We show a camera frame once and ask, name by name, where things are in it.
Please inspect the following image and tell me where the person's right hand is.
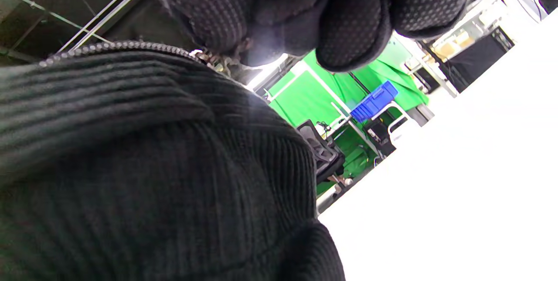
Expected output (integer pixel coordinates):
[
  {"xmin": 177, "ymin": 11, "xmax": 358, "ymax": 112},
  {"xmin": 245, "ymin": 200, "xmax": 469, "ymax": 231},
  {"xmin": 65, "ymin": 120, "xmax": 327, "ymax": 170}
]
[{"xmin": 129, "ymin": 0, "xmax": 484, "ymax": 73}]

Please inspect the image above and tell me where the long ceiling light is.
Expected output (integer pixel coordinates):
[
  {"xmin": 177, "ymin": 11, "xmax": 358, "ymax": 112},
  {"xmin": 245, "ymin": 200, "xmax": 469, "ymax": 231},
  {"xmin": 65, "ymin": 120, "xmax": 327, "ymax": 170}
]
[{"xmin": 246, "ymin": 54, "xmax": 289, "ymax": 91}]

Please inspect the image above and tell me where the green backdrop cloth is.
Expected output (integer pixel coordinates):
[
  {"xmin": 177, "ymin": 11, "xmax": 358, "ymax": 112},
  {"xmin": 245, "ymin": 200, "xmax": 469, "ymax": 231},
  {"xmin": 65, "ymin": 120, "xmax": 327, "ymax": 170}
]
[{"xmin": 268, "ymin": 33, "xmax": 430, "ymax": 194}]

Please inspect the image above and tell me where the black mesh office chair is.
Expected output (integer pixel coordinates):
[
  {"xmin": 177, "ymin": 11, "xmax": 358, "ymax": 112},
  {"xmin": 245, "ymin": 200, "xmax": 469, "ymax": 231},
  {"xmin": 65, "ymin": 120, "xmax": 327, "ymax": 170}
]
[{"xmin": 296, "ymin": 120, "xmax": 346, "ymax": 184}]

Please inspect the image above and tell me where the blue plastic crate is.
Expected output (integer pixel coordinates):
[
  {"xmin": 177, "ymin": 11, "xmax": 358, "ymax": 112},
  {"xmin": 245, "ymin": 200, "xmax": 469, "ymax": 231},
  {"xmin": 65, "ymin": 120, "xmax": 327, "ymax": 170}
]
[{"xmin": 350, "ymin": 81, "xmax": 399, "ymax": 123}]

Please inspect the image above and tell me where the white metal cart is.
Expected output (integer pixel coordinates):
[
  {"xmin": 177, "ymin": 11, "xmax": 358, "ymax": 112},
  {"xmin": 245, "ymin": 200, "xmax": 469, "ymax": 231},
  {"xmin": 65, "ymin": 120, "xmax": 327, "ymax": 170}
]
[{"xmin": 366, "ymin": 100, "xmax": 422, "ymax": 149}]

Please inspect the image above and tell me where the white ceiling rail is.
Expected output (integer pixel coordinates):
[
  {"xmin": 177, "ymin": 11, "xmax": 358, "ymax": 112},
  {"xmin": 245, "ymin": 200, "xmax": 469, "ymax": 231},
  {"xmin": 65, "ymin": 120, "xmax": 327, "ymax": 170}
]
[{"xmin": 57, "ymin": 0, "xmax": 150, "ymax": 53}]

